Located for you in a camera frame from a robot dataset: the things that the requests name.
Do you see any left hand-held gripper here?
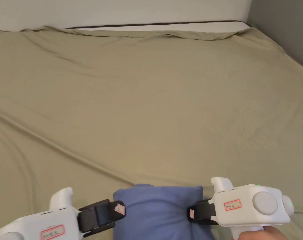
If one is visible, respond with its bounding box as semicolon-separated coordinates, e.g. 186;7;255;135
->
0;187;127;240

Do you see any bed with beige sheet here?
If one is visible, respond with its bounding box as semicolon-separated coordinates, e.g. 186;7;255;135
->
0;21;303;240

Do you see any blue garment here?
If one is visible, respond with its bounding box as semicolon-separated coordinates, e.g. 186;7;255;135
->
112;183;205;240

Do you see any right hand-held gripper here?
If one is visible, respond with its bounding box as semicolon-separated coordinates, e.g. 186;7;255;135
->
186;177;295;240

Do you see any person's right hand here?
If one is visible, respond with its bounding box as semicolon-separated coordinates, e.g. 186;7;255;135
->
232;226;290;240

